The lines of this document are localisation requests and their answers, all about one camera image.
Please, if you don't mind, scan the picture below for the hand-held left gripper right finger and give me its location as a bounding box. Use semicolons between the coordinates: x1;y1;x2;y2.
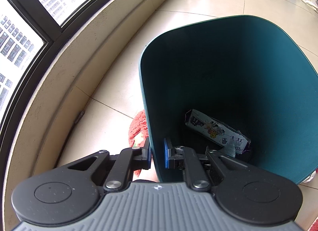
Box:
163;137;249;193

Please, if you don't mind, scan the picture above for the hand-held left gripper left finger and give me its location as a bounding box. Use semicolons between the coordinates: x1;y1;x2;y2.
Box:
67;137;152;192

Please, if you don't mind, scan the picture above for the dark green trash bin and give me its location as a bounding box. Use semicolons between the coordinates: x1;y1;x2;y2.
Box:
138;15;318;185

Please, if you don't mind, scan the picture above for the printed snack wrapper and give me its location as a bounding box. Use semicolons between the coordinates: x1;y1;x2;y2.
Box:
184;109;251;158

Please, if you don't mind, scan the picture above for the window with dark frame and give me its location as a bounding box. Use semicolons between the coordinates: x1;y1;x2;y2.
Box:
0;0;154;184

